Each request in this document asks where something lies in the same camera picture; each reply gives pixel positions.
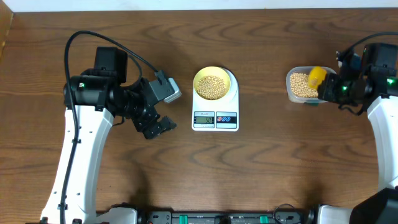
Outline soybeans in bowl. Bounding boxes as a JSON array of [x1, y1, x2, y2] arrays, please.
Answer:
[[197, 75, 227, 100]]

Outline clear plastic container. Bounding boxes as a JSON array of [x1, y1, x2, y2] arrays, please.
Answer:
[[286, 66, 325, 104]]

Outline soybeans pile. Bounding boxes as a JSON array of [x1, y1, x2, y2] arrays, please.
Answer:
[[290, 73, 318, 98]]

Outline yellow measuring scoop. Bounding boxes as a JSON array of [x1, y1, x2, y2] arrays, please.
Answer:
[[308, 67, 328, 90]]

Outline pale yellow bowl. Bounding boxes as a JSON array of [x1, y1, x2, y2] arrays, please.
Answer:
[[193, 67, 231, 101]]

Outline white digital kitchen scale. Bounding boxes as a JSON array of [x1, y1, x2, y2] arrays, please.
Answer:
[[192, 68, 239, 132]]

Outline black mounting rail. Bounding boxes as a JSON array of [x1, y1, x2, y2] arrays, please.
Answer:
[[102, 202, 352, 224]]

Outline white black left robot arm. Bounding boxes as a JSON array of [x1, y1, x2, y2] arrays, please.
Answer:
[[40, 47, 181, 223]]

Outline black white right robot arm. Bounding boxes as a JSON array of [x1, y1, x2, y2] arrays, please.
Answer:
[[315, 43, 397, 223]]

